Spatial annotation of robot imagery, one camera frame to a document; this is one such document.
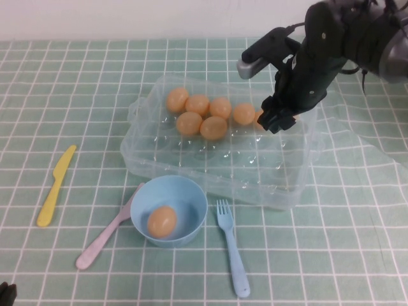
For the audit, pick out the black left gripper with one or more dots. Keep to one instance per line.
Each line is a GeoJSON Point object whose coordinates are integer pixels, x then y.
{"type": "Point", "coordinates": [7, 294]}

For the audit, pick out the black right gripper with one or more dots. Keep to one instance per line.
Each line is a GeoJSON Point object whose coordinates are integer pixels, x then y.
{"type": "Point", "coordinates": [315, 73]}

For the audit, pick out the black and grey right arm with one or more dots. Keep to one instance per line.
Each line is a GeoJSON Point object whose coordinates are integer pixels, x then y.
{"type": "Point", "coordinates": [395, 54]}

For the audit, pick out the clear plastic egg box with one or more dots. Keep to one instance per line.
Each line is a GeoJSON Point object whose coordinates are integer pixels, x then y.
{"type": "Point", "coordinates": [223, 165]}

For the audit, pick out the black zip tie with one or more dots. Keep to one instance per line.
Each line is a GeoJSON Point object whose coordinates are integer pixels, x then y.
{"type": "Point", "coordinates": [363, 83]}

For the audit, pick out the pink plastic knife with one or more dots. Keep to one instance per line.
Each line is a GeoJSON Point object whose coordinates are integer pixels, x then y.
{"type": "Point", "coordinates": [95, 245]}

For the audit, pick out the yellow plastic knife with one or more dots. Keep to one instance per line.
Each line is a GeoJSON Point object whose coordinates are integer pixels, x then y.
{"type": "Point", "coordinates": [51, 201]}

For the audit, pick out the light blue plastic bowl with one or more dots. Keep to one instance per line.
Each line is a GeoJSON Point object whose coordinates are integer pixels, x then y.
{"type": "Point", "coordinates": [191, 197]}

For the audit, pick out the light blue plastic fork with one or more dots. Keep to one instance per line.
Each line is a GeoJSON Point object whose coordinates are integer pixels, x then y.
{"type": "Point", "coordinates": [237, 264]}

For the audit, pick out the green checked tablecloth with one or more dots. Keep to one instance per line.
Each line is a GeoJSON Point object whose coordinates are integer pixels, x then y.
{"type": "Point", "coordinates": [63, 95]}

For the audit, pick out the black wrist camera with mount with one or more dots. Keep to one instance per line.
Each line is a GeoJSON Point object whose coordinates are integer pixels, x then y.
{"type": "Point", "coordinates": [255, 68]}

